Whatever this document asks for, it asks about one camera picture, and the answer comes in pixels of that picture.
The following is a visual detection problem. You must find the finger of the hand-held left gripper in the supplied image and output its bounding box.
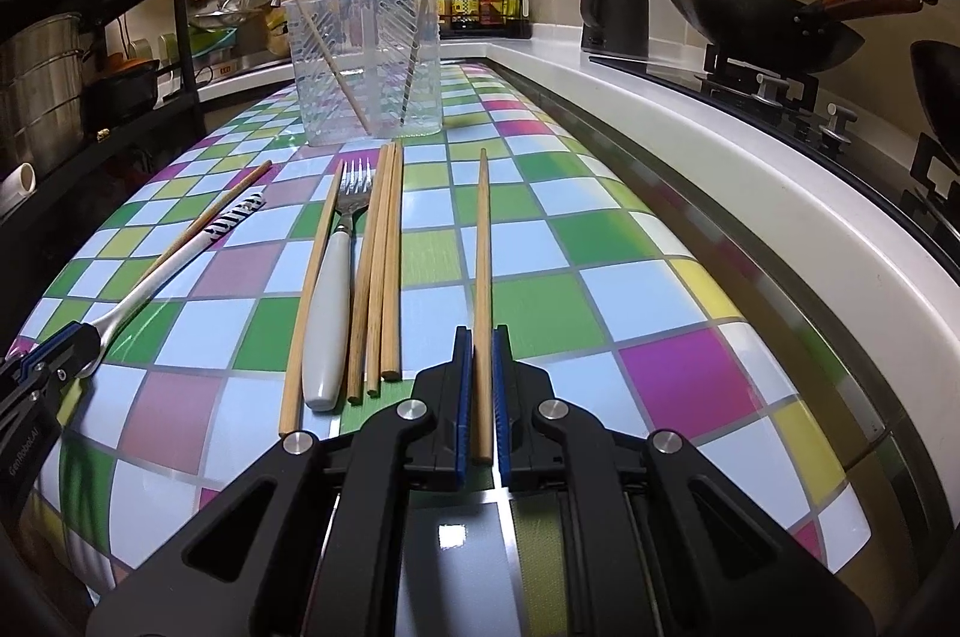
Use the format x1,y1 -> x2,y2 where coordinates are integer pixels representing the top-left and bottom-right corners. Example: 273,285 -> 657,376
4,320 -> 103,383
0,365 -> 82,437

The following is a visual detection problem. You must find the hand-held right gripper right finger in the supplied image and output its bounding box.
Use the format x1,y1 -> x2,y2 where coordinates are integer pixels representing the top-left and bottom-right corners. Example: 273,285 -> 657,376
495,325 -> 875,637

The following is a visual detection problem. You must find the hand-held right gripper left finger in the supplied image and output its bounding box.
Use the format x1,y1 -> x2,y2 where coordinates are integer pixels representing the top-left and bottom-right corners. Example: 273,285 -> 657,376
86,327 -> 473,637

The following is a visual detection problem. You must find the white striped-handle spoon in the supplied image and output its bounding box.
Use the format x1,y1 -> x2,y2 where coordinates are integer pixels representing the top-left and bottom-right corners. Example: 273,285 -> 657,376
75,192 -> 269,379

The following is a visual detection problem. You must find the white-handled metal fork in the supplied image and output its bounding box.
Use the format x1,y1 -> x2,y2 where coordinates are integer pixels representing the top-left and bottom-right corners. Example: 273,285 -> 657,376
300,157 -> 376,413

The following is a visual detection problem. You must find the clear plastic utensil container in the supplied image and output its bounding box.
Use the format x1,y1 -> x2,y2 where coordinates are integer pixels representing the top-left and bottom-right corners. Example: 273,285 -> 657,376
283,0 -> 445,146

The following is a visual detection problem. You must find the white plastic tube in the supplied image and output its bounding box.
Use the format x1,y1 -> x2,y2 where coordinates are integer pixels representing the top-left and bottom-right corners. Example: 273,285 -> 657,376
0,163 -> 37,218

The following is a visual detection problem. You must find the checkered table cover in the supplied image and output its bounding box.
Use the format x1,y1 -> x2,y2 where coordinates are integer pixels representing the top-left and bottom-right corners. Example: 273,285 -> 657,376
4,58 -> 875,589

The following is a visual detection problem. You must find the stainless steel stock pot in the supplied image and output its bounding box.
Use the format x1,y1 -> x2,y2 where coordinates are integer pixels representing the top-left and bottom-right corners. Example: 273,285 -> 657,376
0,13 -> 87,177

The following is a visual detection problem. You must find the black cooking pot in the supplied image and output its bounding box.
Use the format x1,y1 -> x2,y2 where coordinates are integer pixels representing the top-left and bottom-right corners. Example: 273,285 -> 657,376
82,58 -> 162,120

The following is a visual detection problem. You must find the green plastic basin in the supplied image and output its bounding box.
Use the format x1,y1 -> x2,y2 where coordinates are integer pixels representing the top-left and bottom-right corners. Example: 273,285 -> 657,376
191,28 -> 237,59

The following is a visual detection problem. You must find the black glass gas stove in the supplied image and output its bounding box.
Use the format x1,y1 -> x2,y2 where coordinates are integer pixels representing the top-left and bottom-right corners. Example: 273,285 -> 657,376
589,44 -> 960,263

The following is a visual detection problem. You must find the black wok with wooden handle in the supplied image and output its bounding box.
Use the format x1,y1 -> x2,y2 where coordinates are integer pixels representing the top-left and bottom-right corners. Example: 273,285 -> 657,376
655,0 -> 938,75

